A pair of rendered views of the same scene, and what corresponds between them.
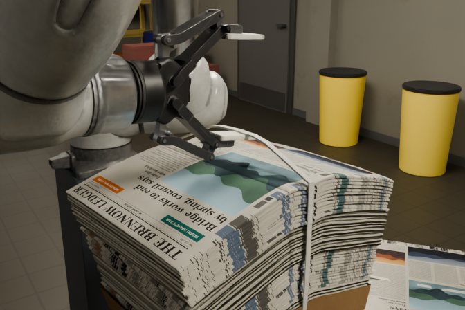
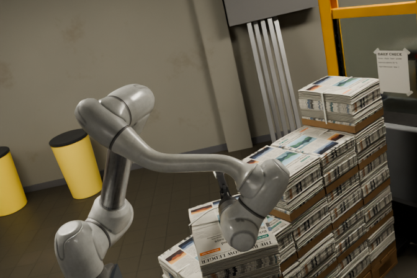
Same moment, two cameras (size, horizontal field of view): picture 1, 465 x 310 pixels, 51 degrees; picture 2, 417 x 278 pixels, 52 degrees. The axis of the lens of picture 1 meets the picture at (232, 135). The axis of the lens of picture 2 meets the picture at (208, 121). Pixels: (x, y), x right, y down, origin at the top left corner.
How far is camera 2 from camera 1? 1.33 m
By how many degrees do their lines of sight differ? 50
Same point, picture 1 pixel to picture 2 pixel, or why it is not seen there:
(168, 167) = (215, 233)
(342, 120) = (10, 190)
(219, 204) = not seen: hidden behind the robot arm
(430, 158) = (94, 181)
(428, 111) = (79, 153)
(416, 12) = (24, 92)
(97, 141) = (98, 269)
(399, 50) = (23, 121)
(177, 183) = not seen: hidden behind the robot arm
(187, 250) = (270, 239)
